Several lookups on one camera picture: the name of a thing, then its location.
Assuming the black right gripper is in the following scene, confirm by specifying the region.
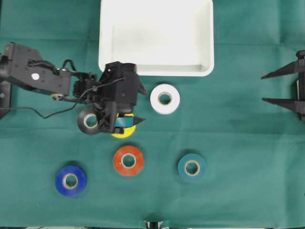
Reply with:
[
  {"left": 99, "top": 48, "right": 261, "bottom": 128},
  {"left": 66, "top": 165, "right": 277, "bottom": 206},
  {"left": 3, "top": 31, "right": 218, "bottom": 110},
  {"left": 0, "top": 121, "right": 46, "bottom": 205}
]
[{"left": 261, "top": 50, "right": 305, "bottom": 122}]

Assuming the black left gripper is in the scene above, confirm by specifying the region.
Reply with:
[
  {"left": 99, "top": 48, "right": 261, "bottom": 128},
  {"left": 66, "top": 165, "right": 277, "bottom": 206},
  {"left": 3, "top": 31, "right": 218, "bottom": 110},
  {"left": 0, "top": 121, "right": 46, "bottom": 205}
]
[{"left": 94, "top": 62, "right": 147, "bottom": 134}]

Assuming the white tape roll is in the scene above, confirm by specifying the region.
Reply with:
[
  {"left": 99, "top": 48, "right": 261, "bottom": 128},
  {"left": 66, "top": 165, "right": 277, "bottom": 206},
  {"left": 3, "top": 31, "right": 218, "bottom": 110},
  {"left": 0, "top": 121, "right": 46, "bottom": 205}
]
[{"left": 150, "top": 84, "right": 180, "bottom": 115}]

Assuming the black tape roll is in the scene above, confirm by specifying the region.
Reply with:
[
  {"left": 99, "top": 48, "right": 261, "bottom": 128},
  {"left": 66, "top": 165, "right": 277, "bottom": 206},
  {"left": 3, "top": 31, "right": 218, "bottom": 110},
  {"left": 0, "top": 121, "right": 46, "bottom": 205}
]
[{"left": 77, "top": 106, "right": 99, "bottom": 135}]

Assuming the red tape roll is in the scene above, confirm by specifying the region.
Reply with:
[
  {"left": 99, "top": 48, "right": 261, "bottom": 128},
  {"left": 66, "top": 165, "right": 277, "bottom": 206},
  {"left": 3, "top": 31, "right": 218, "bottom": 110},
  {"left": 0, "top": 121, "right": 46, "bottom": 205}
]
[{"left": 113, "top": 145, "right": 144, "bottom": 177}]

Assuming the white plastic case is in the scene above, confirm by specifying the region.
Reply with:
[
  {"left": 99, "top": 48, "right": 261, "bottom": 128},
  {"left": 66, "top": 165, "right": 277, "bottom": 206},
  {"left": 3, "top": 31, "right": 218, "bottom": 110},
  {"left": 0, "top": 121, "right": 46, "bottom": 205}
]
[{"left": 98, "top": 0, "right": 214, "bottom": 77}]

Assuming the blue tape roll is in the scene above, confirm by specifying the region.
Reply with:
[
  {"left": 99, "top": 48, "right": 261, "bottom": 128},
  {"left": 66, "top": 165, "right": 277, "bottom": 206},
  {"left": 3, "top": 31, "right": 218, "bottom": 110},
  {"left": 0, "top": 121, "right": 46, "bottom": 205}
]
[{"left": 55, "top": 165, "right": 87, "bottom": 197}]

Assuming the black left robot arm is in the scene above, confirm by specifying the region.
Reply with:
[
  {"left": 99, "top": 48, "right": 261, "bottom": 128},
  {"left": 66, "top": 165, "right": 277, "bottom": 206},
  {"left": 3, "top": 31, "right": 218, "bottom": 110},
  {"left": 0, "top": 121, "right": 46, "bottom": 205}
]
[{"left": 0, "top": 42, "right": 146, "bottom": 135}]

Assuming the yellow tape roll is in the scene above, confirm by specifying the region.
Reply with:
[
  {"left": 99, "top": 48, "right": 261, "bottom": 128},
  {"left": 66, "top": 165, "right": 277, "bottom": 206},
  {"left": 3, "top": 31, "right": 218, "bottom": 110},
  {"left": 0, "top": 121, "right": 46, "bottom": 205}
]
[{"left": 111, "top": 113, "right": 136, "bottom": 139}]

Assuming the green tape roll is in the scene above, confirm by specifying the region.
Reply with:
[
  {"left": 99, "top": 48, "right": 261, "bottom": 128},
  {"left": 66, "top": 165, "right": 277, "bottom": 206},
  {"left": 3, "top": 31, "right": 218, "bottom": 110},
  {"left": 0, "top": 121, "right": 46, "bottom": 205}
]
[{"left": 177, "top": 154, "right": 206, "bottom": 183}]

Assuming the green table cloth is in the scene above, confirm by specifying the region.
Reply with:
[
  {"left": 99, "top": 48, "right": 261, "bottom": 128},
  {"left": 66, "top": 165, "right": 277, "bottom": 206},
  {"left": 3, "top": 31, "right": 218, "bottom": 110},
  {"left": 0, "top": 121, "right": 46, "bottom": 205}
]
[{"left": 0, "top": 0, "right": 305, "bottom": 228}]

